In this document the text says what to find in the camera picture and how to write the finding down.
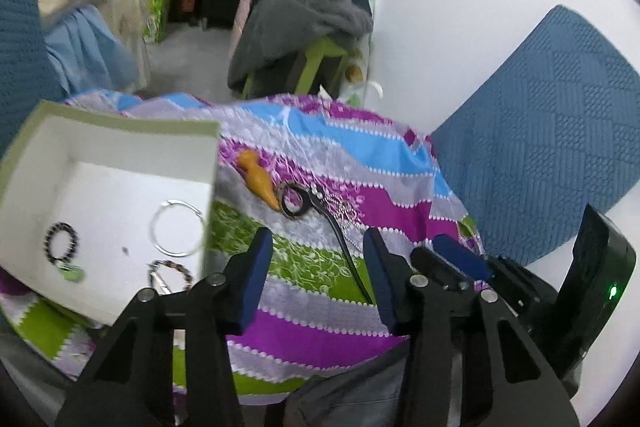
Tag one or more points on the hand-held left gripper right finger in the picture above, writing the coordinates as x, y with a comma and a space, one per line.
381, 287

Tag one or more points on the grey hoodie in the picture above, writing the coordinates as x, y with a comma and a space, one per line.
295, 22

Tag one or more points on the pink jacket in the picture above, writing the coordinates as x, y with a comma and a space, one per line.
250, 2

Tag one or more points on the green stool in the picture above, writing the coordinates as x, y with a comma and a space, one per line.
315, 62

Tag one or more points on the person's right leg in jeans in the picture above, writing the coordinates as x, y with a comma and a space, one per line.
345, 392

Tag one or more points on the silver bangle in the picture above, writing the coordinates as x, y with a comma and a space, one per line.
172, 204

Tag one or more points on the orange carrot-shaped pendant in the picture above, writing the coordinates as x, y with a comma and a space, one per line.
260, 182

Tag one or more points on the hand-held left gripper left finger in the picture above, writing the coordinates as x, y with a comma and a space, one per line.
252, 287

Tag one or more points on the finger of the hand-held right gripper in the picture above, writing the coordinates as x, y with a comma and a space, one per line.
435, 264
460, 254

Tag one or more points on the cream lace cloth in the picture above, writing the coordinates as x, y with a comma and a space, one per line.
131, 27

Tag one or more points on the green shopping bag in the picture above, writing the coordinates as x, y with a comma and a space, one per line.
157, 12

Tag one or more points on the light blue cloth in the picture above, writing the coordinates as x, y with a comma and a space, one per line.
90, 52

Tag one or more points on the large blue textured cushion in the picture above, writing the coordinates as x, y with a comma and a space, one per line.
25, 57

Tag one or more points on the colourful striped floral quilt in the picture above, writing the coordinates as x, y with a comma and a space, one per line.
310, 147

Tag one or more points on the small blue textured cushion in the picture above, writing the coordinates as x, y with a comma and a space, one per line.
540, 122

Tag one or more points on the green cardboard box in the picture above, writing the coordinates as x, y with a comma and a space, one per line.
110, 187

